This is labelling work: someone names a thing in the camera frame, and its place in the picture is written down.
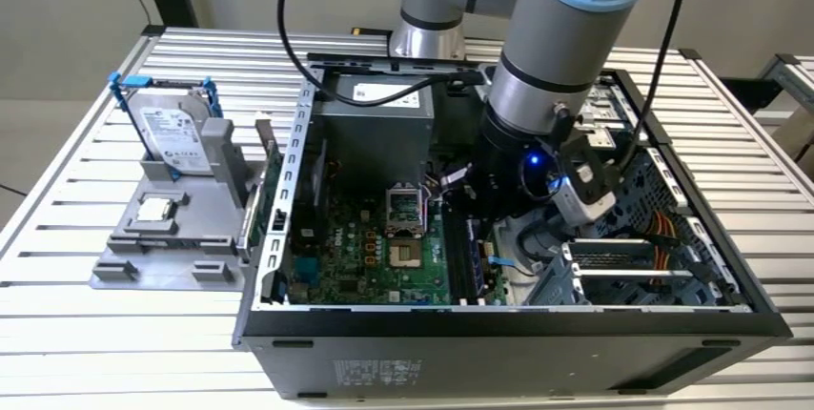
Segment RAM slot white clips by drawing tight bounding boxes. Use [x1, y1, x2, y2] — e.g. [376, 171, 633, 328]
[448, 214, 469, 306]

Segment metal socket cover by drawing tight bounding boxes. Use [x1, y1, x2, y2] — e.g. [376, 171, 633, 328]
[385, 180, 425, 236]

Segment silver metal disk bay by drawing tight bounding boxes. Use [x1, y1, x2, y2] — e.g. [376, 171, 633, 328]
[574, 73, 644, 154]

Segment grey power supply unit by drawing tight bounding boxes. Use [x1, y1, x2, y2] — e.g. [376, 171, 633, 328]
[310, 73, 437, 192]

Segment CPU socket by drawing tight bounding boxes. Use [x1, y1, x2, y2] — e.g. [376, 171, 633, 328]
[385, 236, 425, 269]

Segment grey perforated disk cage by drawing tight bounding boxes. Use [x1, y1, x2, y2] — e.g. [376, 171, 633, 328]
[525, 236, 732, 307]

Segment black case fan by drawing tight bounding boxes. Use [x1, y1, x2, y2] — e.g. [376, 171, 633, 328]
[296, 140, 330, 220]

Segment green motherboard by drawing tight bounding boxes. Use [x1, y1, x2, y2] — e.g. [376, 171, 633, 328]
[284, 189, 510, 307]

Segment green graphics card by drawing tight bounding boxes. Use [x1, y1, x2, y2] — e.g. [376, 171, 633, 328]
[237, 112, 285, 259]

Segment black PC case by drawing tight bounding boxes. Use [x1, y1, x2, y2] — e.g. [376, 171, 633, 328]
[230, 50, 795, 401]

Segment grey parts rack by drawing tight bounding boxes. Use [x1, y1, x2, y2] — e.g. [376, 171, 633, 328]
[89, 116, 268, 292]

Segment aluminium side table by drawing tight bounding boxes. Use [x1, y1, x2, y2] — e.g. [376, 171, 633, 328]
[752, 51, 814, 128]

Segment hard disk in blue carrier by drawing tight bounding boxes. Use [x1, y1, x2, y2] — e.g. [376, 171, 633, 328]
[107, 70, 224, 183]

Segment silver CPU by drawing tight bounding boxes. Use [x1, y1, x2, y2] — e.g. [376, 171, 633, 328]
[137, 195, 174, 220]

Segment small silver wrist bracket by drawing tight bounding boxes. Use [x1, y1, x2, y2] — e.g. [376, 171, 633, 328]
[440, 165, 474, 188]

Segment black camera bracket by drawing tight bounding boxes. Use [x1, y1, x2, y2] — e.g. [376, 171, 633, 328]
[557, 135, 623, 201]

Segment wire locking lever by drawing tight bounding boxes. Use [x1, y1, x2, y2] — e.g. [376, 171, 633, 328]
[418, 190, 444, 237]

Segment white box wrist camera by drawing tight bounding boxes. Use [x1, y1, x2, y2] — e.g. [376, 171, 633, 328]
[549, 175, 617, 229]

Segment coloured wire bundle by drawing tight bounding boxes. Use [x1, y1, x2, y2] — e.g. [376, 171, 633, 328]
[639, 211, 680, 274]

